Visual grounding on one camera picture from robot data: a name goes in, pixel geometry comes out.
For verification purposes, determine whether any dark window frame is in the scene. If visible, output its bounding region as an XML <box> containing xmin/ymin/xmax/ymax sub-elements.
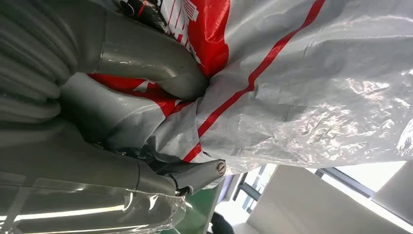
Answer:
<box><xmin>232</xmin><ymin>164</ymin><xmax>268</xmax><ymax>215</ymax></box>
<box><xmin>314</xmin><ymin>167</ymin><xmax>376</xmax><ymax>198</ymax></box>

